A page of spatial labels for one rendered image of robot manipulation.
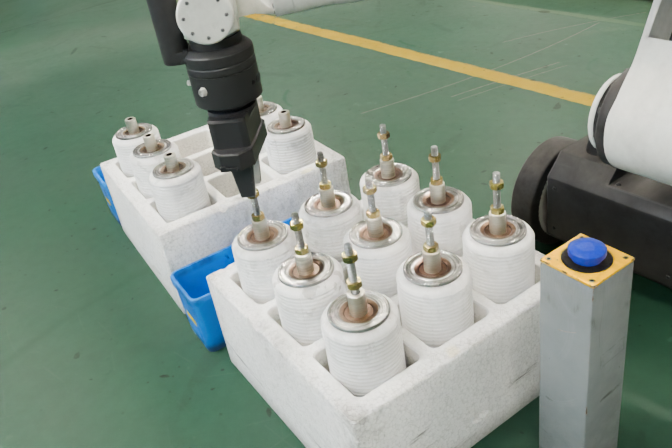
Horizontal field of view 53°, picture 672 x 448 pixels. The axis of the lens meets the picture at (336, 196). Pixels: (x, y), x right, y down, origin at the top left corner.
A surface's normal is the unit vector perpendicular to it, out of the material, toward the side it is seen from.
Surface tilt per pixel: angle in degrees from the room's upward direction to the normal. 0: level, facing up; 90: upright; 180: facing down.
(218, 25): 90
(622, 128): 76
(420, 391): 90
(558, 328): 90
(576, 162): 45
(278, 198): 90
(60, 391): 0
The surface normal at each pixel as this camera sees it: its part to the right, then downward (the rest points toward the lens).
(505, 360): 0.57, 0.34
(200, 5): 0.12, 0.48
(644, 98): -0.69, -0.26
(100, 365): -0.14, -0.86
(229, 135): -0.09, 0.51
